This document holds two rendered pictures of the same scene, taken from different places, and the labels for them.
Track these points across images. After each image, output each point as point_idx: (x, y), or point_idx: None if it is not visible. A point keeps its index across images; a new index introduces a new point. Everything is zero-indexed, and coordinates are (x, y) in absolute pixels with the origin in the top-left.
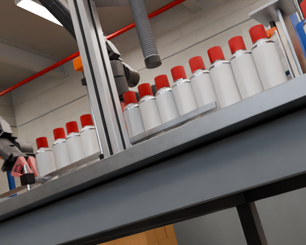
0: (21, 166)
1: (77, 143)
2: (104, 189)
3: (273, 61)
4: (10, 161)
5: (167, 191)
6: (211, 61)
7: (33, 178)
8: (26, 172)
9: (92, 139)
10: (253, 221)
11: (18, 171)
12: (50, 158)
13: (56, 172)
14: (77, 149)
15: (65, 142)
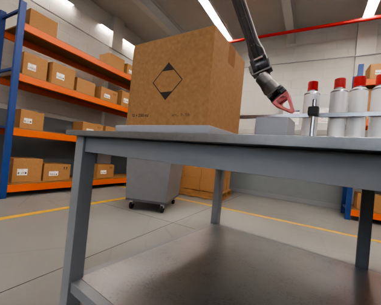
0: (283, 99)
1: (366, 96)
2: None
3: None
4: (279, 91)
5: None
6: None
7: (319, 112)
8: (315, 105)
9: None
10: (374, 191)
11: (279, 101)
12: (319, 100)
13: (335, 114)
14: (365, 101)
15: (348, 92)
